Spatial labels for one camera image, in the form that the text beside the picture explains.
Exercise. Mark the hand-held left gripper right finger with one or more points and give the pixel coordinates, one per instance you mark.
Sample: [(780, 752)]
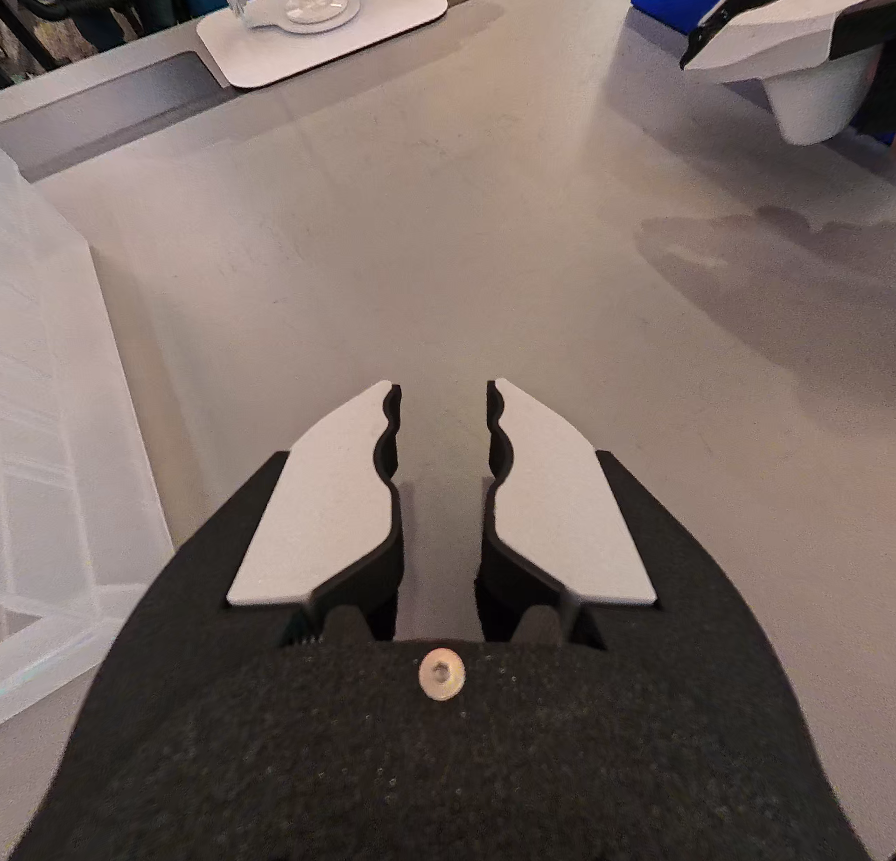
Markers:
[(567, 511)]

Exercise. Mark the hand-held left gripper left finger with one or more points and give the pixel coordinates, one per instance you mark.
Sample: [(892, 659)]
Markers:
[(322, 511)]

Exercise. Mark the clear plastic organizer box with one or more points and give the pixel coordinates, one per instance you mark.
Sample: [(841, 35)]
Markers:
[(56, 420)]

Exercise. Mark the grey desk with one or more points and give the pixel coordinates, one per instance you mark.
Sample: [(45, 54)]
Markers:
[(448, 209)]

